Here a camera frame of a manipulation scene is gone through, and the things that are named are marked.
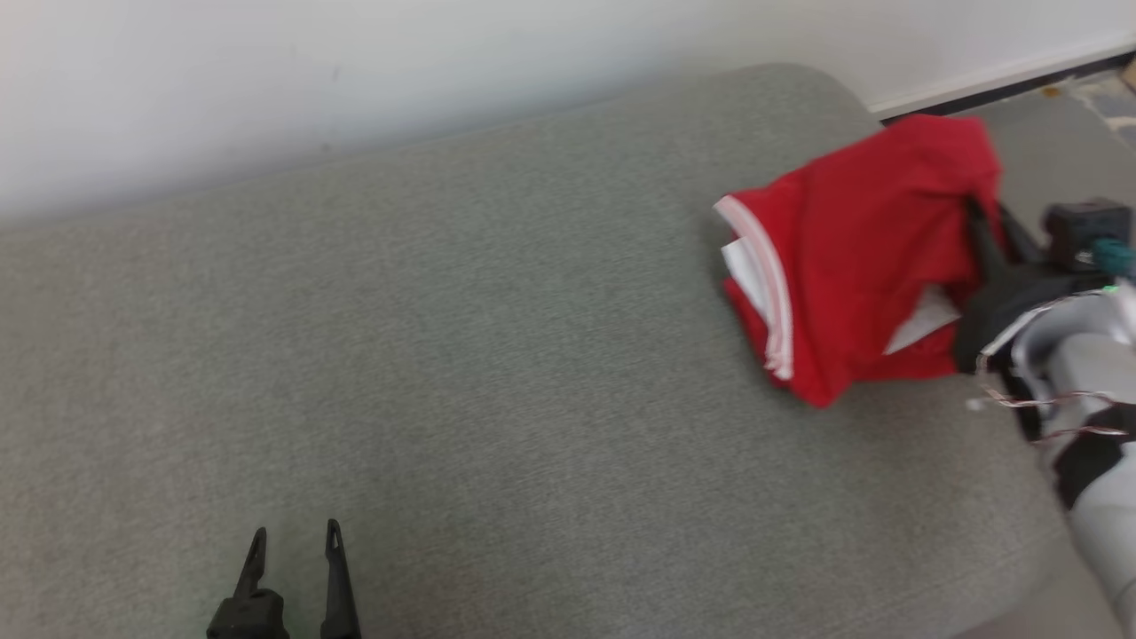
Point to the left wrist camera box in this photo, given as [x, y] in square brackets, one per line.
[248, 617]

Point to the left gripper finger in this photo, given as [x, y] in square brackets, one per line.
[337, 586]
[253, 564]

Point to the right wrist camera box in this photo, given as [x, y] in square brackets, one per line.
[1083, 231]

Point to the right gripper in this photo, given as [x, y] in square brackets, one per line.
[1012, 306]

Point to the white baseboard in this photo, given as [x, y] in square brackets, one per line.
[1003, 78]

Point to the grey fabric sofa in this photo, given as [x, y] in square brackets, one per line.
[444, 355]

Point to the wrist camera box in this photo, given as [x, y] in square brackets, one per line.
[248, 617]
[1083, 231]

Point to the red basketball jersey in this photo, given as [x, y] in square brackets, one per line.
[870, 222]

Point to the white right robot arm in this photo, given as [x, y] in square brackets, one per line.
[1100, 532]

